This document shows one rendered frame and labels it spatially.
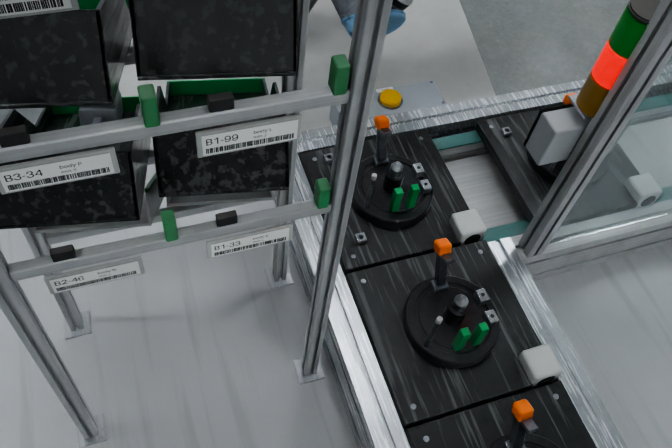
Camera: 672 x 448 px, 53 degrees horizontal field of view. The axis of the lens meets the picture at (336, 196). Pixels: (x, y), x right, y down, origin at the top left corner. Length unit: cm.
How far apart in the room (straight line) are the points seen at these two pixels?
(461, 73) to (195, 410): 90
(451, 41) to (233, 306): 82
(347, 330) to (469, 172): 42
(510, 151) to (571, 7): 218
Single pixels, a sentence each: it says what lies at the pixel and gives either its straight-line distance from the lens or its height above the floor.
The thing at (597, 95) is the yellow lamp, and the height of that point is 130.
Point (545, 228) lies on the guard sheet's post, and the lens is 108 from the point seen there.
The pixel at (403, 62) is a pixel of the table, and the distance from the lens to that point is 153.
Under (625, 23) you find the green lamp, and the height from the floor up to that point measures 140.
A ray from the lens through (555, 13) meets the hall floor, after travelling 332.
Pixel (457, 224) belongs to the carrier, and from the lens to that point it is 110.
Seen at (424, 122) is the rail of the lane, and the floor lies 96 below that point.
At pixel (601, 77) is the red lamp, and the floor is 132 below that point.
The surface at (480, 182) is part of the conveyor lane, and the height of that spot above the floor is 92.
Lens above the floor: 186
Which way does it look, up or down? 53 degrees down
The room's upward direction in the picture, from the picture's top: 10 degrees clockwise
